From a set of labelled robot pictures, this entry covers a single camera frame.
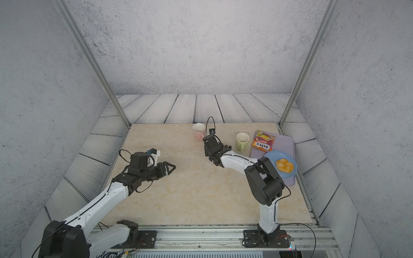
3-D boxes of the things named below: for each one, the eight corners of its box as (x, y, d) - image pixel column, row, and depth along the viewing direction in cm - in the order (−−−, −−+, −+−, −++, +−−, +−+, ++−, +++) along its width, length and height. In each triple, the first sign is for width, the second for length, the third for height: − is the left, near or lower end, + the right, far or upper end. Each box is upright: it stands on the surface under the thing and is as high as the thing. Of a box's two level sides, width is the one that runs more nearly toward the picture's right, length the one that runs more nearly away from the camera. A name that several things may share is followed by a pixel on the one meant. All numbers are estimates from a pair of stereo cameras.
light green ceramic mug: (236, 155, 105) (238, 146, 98) (234, 141, 112) (236, 132, 105) (248, 155, 105) (251, 146, 98) (246, 141, 112) (248, 132, 105)
